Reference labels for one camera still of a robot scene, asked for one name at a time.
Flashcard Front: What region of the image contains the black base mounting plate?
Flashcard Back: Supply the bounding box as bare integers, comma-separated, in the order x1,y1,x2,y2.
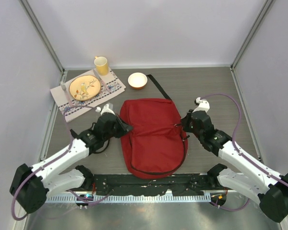
64,173,231,196

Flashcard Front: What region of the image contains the red student backpack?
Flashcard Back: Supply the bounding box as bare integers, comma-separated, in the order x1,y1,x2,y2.
119,74,188,179

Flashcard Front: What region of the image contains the yellow bird plate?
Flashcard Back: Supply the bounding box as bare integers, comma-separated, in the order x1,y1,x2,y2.
69,75,101,101

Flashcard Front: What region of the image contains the pink handled fork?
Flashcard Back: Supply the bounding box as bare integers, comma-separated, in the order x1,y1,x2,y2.
60,81,73,108

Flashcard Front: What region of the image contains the aluminium front rail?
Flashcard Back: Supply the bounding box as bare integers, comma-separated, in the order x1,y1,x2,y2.
45,189,231,203

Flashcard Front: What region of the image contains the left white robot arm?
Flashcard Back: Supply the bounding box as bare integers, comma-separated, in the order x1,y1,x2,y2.
10,112,132,214

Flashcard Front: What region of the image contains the yellow mug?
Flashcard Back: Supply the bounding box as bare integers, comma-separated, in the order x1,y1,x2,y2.
94,57,108,76

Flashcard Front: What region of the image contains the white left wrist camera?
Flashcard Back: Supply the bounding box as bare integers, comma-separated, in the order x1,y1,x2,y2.
95,103,116,115

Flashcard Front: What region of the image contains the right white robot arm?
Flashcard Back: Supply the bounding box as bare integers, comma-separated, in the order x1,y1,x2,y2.
181,110,288,223

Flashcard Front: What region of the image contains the orange white bowl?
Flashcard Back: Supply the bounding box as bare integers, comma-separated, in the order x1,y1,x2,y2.
128,72,148,90

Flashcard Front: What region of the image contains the pink handled knife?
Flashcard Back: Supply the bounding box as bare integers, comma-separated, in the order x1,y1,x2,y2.
93,69,111,93

